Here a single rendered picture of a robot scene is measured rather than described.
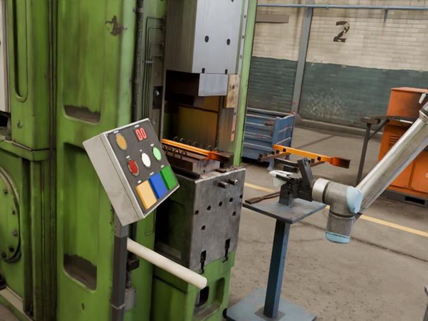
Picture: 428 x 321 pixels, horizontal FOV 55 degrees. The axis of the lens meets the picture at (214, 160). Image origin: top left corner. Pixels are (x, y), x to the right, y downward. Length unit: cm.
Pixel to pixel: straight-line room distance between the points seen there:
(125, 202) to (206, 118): 105
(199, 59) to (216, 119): 50
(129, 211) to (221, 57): 88
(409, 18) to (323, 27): 170
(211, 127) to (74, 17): 83
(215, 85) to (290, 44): 814
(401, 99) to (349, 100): 438
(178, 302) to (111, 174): 99
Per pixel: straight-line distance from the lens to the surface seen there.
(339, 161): 224
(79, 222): 211
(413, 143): 166
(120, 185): 126
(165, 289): 213
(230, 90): 215
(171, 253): 202
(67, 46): 197
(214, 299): 234
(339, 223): 161
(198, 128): 225
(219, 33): 185
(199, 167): 187
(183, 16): 178
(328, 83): 959
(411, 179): 523
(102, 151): 126
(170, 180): 149
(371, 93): 934
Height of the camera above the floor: 145
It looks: 14 degrees down
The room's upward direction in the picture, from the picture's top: 5 degrees clockwise
